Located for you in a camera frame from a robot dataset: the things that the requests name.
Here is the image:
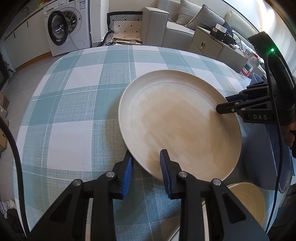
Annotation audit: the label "grey sofa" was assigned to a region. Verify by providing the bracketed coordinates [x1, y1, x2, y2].
[141, 0, 232, 50]

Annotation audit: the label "black storage box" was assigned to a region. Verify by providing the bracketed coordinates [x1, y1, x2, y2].
[210, 23, 236, 42]

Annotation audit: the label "white base cabinets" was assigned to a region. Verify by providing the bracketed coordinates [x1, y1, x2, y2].
[0, 5, 52, 70]

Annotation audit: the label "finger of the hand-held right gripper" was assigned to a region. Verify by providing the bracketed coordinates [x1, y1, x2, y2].
[225, 83, 270, 103]
[216, 97, 271, 115]

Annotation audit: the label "white washing machine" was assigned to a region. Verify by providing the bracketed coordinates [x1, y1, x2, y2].
[43, 0, 92, 57]

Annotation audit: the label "beige plate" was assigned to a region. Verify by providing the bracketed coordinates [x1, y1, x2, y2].
[172, 182, 266, 241]
[118, 70, 242, 183]

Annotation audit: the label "patterned floor mat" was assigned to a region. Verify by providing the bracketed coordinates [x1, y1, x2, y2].
[102, 11, 144, 47]

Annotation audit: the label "black cable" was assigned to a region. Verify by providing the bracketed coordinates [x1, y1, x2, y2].
[0, 115, 31, 233]

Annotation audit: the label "plastic water bottle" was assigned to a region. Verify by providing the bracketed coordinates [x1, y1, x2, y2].
[239, 54, 259, 77]

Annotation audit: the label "grey nightstand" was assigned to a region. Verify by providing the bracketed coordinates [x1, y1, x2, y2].
[188, 26, 255, 72]

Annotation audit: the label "person's right hand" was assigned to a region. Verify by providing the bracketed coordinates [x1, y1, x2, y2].
[282, 120, 296, 158]

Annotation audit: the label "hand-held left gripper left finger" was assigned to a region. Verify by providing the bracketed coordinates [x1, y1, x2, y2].
[26, 151, 134, 241]

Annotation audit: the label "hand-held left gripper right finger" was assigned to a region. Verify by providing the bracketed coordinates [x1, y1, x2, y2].
[159, 149, 271, 241]

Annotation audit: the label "grey cushion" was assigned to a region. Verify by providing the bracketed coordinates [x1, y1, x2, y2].
[186, 5, 226, 30]
[176, 0, 197, 26]

